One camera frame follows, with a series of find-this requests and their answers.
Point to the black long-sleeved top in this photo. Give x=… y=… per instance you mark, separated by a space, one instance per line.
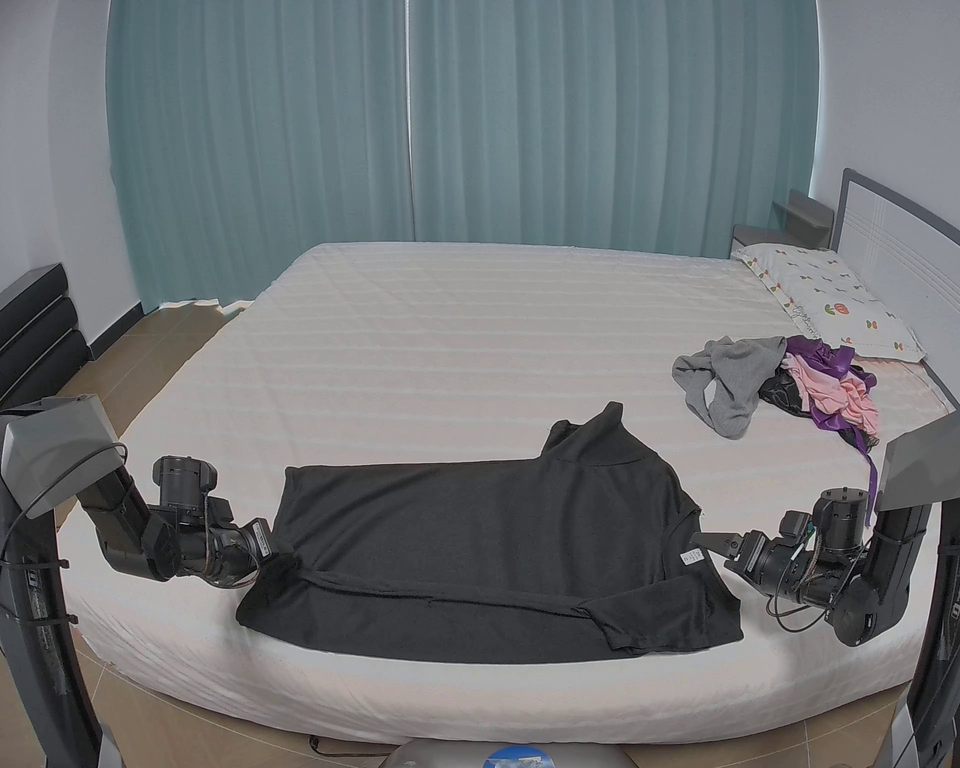
x=487 y=525

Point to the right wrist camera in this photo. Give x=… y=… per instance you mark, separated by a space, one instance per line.
x=795 y=525

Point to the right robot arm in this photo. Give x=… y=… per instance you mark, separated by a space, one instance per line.
x=885 y=577

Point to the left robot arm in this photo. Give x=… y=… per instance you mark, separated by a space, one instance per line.
x=127 y=532

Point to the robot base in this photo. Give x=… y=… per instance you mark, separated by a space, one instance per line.
x=502 y=756

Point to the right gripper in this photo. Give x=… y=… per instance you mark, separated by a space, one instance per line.
x=757 y=562

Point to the blue-green curtain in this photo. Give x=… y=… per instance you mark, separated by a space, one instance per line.
x=262 y=150
x=615 y=120

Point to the grey garment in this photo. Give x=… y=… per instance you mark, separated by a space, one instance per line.
x=735 y=375

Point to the pile of clothes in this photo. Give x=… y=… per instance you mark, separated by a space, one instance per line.
x=825 y=390

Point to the bed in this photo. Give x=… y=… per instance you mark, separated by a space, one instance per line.
x=465 y=337

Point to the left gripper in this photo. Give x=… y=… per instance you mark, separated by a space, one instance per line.
x=259 y=547

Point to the grey bedside table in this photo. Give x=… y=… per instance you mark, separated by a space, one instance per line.
x=795 y=221

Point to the black chest of drawers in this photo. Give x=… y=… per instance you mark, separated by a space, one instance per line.
x=34 y=330

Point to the white printed pillow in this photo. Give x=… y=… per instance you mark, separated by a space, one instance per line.
x=832 y=300

